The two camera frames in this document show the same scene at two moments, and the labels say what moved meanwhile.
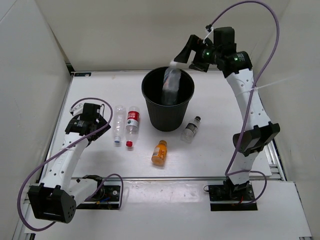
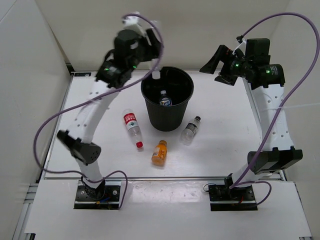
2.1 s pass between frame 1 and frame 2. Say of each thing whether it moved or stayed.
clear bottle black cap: stayed
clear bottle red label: moved
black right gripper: moved
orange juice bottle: stayed
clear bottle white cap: moved
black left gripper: moved
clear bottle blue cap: moved
